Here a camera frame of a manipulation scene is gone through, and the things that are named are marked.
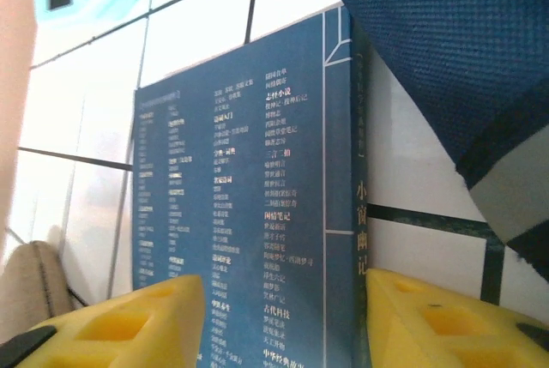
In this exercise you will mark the navy blue backpack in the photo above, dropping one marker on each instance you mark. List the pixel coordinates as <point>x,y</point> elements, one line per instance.
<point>450,63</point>

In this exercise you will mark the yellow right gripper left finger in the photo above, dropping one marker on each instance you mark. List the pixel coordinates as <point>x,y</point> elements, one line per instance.
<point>141,333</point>

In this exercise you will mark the dark blue paperback book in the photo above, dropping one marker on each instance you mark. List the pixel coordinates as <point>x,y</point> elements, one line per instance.
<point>240,179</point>

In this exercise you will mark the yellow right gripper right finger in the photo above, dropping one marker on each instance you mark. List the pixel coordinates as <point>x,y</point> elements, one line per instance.
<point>429,333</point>

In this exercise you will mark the beige fabric pencil case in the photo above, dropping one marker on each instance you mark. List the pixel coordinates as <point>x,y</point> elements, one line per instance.
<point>34,282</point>

